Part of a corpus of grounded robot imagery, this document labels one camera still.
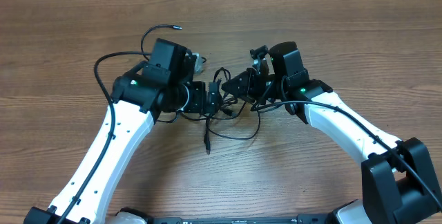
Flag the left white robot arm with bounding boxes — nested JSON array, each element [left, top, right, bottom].
[[24, 39, 220, 223]]

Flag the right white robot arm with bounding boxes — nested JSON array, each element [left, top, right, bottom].
[[222, 41, 441, 223]]

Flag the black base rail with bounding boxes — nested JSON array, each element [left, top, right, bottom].
[[110, 199, 363, 224]]

